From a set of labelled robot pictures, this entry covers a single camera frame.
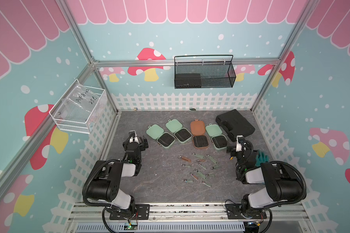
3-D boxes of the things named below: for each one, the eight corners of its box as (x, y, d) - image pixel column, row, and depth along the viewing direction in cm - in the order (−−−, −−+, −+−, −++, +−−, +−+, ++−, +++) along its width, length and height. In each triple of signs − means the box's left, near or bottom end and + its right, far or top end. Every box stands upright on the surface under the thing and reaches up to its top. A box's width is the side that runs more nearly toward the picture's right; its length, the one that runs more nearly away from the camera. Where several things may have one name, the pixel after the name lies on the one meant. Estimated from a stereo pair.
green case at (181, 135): (180, 147, 101) (180, 145, 99) (162, 125, 114) (161, 123, 112) (195, 137, 106) (196, 135, 105) (176, 117, 119) (176, 115, 117)
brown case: (191, 149, 100) (192, 146, 97) (190, 122, 115) (190, 119, 112) (208, 149, 100) (209, 146, 97) (205, 122, 115) (205, 119, 112)
